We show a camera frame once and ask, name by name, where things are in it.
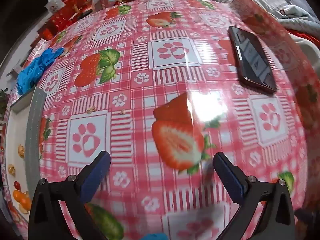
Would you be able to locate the grey blanket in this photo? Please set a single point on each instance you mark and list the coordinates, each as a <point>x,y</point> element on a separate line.
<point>287,2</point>

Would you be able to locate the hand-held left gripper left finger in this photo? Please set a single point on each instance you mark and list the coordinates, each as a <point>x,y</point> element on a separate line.
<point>96,177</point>

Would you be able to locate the crumpled blue plastic gloves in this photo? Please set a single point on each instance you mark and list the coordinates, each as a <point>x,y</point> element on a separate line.
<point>35,67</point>

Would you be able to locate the mandarin orange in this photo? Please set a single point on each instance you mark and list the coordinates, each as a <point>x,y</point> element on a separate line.
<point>25,202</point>

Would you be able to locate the pile of red boxes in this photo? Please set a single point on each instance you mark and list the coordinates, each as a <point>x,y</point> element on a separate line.
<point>62,15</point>

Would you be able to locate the red cherry tomato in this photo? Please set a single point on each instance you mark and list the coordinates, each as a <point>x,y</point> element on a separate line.
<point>17,185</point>

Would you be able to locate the small shell crumb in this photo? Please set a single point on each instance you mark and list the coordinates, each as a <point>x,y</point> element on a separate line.
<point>91,109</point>
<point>122,111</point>

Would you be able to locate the white tray with grey rim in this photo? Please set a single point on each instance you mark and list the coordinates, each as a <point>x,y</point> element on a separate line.
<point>17,130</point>

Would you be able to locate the strawberry printed pink tablecloth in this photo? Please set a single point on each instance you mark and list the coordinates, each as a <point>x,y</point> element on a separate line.
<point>140,97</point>

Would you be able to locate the white open carton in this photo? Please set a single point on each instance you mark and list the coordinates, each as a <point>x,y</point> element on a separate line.
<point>53,5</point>

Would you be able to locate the black smartphone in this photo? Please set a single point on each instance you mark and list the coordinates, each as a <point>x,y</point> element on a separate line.
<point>250,55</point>

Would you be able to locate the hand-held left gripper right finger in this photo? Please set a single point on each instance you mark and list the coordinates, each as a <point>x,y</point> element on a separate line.
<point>231,180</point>

